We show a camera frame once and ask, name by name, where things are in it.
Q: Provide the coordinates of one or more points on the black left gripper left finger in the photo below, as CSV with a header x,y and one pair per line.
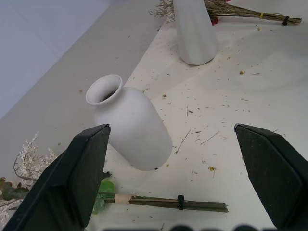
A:
x,y
65,183

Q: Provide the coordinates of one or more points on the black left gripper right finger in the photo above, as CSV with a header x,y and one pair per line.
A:
x,y
274,173

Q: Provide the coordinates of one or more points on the round white ceramic vase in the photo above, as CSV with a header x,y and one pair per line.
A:
x,y
134,130

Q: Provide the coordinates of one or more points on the tall white ribbed vase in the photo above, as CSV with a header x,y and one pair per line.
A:
x,y
196,31

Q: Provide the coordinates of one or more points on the green stemmed flower bouquet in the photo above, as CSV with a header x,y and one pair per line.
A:
x,y
154,201

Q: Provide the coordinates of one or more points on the dried red flower bouquet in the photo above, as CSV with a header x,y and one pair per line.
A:
x,y
240,12

